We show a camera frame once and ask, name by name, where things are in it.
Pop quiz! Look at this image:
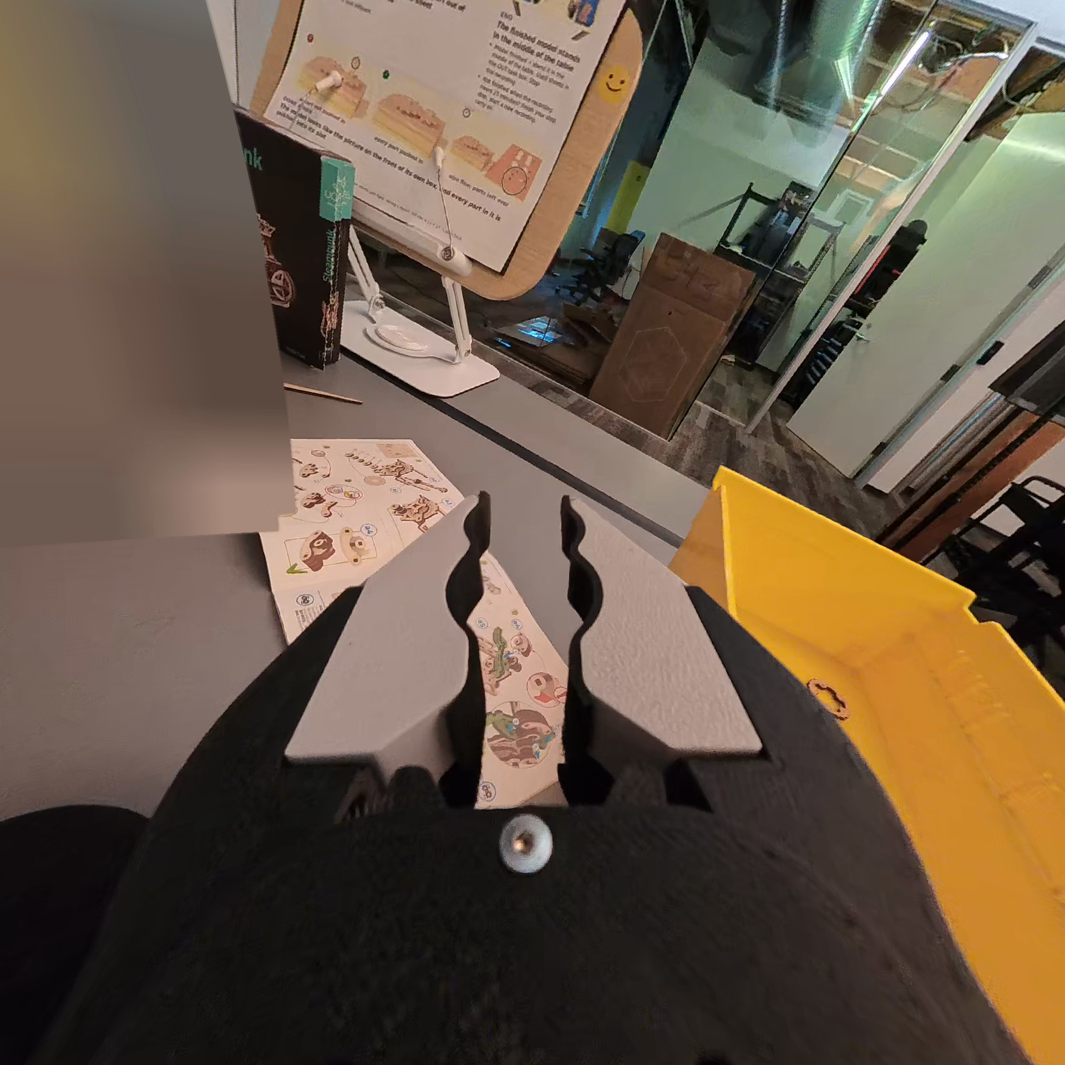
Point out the instruction poster on board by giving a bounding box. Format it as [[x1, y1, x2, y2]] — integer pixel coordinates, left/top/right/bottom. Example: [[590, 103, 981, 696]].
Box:
[[250, 0, 644, 302]]

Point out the black office chair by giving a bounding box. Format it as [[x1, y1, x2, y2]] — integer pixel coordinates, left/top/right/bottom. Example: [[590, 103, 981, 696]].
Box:
[[574, 231, 647, 306]]

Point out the assembly instruction booklet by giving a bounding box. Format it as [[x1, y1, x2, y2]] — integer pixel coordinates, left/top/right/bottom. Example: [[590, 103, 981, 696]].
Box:
[[260, 438, 575, 810]]

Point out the white door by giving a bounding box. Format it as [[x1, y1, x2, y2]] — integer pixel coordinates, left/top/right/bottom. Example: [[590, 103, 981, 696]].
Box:
[[782, 108, 1065, 494]]

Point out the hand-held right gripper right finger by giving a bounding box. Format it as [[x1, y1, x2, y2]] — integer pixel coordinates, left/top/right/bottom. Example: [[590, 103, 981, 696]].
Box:
[[559, 495, 767, 807]]

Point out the white book stand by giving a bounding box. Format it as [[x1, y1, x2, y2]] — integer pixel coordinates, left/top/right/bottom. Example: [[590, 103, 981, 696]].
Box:
[[308, 70, 502, 399]]

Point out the black model kit box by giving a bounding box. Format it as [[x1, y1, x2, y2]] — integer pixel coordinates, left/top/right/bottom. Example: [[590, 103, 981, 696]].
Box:
[[235, 108, 357, 372]]

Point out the yellow panel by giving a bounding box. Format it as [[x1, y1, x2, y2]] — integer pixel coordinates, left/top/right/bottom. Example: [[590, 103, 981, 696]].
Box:
[[606, 160, 648, 239]]

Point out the black metal shelf rack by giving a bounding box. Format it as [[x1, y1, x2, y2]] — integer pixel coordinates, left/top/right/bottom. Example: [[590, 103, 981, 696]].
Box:
[[716, 183, 843, 369]]

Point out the yellow plastic bin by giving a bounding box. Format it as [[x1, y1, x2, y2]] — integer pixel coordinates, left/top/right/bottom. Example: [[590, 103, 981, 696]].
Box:
[[670, 466, 1065, 1065]]

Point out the brown cardboard box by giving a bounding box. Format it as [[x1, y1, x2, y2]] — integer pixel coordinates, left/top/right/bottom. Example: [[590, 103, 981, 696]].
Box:
[[586, 233, 758, 442]]

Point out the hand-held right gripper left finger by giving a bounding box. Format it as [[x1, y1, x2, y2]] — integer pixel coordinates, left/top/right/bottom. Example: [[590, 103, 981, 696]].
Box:
[[283, 491, 494, 808]]

